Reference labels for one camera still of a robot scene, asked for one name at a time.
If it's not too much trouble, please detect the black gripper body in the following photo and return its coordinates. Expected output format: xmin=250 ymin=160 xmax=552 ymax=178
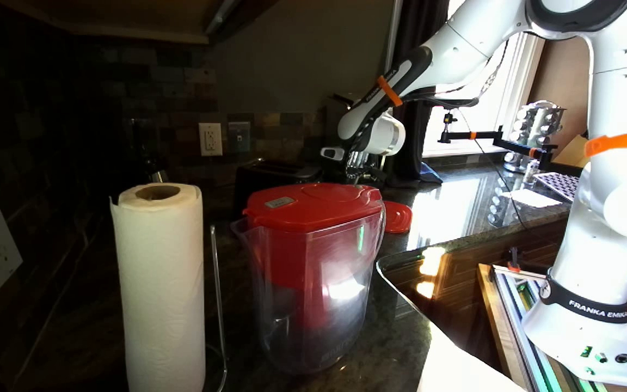
xmin=342 ymin=139 xmax=387 ymax=183

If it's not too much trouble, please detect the black coffee maker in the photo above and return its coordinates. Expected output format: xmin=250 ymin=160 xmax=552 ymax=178
xmin=387 ymin=93 xmax=482 ymax=185

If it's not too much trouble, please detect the black toaster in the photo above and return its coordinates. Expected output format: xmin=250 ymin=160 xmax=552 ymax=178
xmin=233 ymin=160 xmax=325 ymax=214

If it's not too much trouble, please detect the red water filter pitcher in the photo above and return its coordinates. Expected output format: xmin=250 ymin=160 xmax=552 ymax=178
xmin=230 ymin=182 xmax=387 ymax=378

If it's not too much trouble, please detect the bright window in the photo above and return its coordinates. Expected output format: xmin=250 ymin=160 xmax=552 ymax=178
xmin=422 ymin=0 xmax=548 ymax=162

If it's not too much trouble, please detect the wooden base cabinet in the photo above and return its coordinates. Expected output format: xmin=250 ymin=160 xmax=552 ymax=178
xmin=385 ymin=216 xmax=572 ymax=367

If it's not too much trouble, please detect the small white paper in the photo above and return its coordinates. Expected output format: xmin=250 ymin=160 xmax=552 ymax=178
xmin=507 ymin=185 xmax=567 ymax=211

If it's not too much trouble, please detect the silver studded panel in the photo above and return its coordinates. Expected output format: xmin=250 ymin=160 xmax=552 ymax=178
xmin=518 ymin=98 xmax=568 ymax=151

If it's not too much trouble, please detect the patterned cloth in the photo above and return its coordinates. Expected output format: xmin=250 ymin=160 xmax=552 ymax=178
xmin=533 ymin=170 xmax=583 ymax=202

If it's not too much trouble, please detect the metal paper towel holder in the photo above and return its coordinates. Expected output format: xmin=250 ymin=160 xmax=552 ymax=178
xmin=207 ymin=225 xmax=230 ymax=392

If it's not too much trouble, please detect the wooden knife block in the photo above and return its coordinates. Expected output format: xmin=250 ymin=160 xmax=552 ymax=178
xmin=551 ymin=134 xmax=593 ymax=170

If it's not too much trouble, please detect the white paper towel roll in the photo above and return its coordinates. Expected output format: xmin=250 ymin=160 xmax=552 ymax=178
xmin=109 ymin=182 xmax=210 ymax=392

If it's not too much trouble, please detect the wooden upper cabinet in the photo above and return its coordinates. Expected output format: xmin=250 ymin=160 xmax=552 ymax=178
xmin=0 ymin=0 xmax=279 ymax=48

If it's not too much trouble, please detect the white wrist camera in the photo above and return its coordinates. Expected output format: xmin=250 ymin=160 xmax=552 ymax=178
xmin=317 ymin=146 xmax=349 ymax=163

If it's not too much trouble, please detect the orange strap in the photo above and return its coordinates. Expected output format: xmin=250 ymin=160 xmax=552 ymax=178
xmin=583 ymin=129 xmax=627 ymax=160
xmin=376 ymin=75 xmax=407 ymax=110

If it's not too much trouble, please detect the grey wall outlet plate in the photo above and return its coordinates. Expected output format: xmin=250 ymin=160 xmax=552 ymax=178
xmin=226 ymin=121 xmax=254 ymax=157

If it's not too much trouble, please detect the white wall switch plate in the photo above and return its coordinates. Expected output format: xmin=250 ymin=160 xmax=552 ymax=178
xmin=196 ymin=121 xmax=226 ymax=160

